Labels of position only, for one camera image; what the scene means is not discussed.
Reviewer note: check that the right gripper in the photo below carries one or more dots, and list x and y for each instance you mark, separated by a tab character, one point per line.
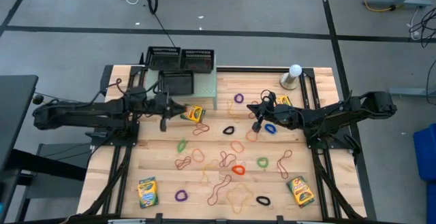
281	113

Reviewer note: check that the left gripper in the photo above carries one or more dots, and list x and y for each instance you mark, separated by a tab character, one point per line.
160	105

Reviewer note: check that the yellow Crayola crayon box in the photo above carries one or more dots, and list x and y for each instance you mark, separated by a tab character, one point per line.
284	100
194	114
300	191

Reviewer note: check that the black plastic mesh basket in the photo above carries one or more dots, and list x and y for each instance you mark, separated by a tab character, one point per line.
163	60
176	84
197	62

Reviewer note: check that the red rubber band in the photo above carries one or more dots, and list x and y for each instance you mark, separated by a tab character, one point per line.
201	129
219	188
183	163
227	159
250	115
281	166

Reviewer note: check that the orange rubber band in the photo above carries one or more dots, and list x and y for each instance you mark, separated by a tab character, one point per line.
231	145
246	136
192	155

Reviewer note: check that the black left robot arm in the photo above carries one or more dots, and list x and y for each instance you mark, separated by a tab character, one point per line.
85	113

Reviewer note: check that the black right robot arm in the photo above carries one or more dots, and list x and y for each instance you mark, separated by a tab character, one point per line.
340	115

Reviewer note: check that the black desk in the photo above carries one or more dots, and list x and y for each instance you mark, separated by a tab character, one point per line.
15	115

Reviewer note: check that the yellow rubber band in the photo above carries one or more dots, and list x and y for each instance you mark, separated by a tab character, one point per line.
227	196
229	110
204	173

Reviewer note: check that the pale green metal riser shelf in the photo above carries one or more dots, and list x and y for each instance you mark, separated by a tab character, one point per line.
204	84

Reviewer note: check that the white bulb table lamp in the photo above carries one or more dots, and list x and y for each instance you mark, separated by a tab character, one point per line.
295	70

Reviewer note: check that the Crayola box with blue print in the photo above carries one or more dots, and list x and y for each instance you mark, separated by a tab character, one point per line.
148	192

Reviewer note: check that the black knob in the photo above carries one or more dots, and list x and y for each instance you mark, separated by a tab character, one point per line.
38	99

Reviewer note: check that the grey metal bar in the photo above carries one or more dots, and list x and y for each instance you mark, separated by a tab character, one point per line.
408	92

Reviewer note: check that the blue bin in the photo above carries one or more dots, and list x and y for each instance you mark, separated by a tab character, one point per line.
427	156

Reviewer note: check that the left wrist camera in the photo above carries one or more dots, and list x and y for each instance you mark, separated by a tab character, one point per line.
163	124

